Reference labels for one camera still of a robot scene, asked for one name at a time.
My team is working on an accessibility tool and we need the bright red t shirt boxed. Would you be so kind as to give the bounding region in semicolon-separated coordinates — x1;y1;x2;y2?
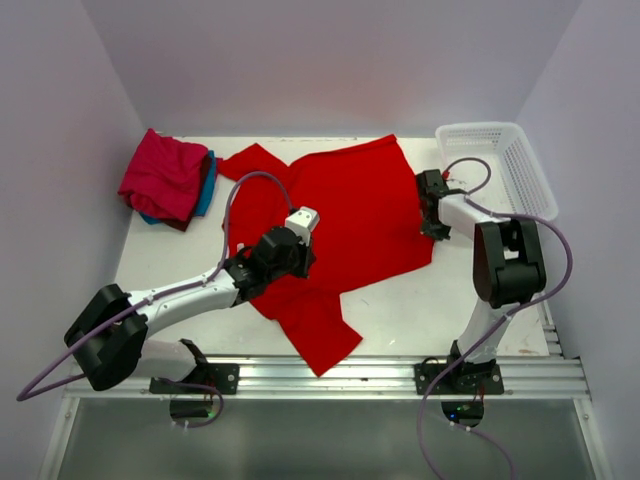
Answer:
218;135;434;376

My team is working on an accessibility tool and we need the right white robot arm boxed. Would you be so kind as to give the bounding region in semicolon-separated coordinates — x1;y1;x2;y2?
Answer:
416;169;547;370

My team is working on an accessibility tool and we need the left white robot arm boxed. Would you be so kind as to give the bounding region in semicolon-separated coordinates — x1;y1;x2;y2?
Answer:
64;225;315;391

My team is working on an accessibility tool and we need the white plastic basket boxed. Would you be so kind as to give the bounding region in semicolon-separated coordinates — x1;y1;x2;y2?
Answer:
435;121;558;221

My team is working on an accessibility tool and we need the folded teal t shirt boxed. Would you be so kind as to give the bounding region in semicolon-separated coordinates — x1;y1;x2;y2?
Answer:
139;150;218;225

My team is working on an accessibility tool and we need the folded maroon t shirt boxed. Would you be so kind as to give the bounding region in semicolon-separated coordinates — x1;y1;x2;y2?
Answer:
162;155;212;232

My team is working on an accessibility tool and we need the folded magenta t shirt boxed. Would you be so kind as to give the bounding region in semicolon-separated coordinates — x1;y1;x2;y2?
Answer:
118;129;208;222

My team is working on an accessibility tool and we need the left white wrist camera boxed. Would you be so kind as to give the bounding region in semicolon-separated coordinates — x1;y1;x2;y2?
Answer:
284;207;320;236

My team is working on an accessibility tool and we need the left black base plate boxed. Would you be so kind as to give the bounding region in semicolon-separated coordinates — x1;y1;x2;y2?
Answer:
149;363;240;395

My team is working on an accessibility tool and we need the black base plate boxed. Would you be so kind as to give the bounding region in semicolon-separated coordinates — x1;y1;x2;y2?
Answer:
413;357;502;396
149;363;240;395

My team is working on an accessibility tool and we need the aluminium mounting rail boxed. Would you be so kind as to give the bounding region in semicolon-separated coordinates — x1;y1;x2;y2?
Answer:
63;355;591;401

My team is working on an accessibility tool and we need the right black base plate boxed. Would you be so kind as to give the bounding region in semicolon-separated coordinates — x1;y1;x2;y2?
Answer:
413;357;502;396

